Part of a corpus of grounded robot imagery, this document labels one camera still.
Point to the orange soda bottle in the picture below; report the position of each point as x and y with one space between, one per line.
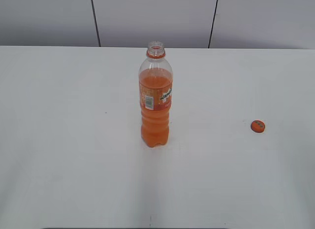
155 79

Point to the orange bottle cap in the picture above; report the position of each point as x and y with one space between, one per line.
257 126

